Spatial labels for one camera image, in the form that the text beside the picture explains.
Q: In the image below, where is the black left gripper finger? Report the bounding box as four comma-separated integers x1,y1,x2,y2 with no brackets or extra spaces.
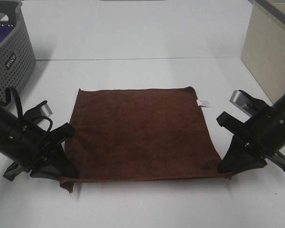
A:
3,163,30,181
29,143,78,178

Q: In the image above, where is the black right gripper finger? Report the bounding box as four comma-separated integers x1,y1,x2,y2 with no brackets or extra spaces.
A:
217,135,267,175
268,152,285,173

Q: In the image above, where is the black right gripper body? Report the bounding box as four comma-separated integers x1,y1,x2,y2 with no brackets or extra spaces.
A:
217,102,285,161

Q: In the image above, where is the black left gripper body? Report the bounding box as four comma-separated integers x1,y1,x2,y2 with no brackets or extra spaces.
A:
3,100,76,181

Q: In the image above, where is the brown towel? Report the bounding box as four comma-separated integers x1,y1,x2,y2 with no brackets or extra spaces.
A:
59,86,232,192

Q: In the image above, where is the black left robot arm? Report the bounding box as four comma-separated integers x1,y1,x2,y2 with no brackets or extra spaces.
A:
0,105,79,181

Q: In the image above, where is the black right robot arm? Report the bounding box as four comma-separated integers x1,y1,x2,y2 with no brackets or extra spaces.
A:
217,90,285,174

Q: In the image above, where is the white towel label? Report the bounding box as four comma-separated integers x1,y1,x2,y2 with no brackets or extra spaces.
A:
196,99,210,107

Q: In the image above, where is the beige plastic basket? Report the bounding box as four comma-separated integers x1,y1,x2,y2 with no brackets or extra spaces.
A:
241,0,285,102

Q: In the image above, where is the grey perforated laundry basket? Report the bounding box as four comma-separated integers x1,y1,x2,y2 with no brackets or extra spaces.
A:
0,0,36,104

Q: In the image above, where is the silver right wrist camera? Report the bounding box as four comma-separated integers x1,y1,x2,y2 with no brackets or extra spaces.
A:
229,90,254,117

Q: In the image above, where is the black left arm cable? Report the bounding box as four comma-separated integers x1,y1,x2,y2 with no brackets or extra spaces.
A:
0,86,54,133

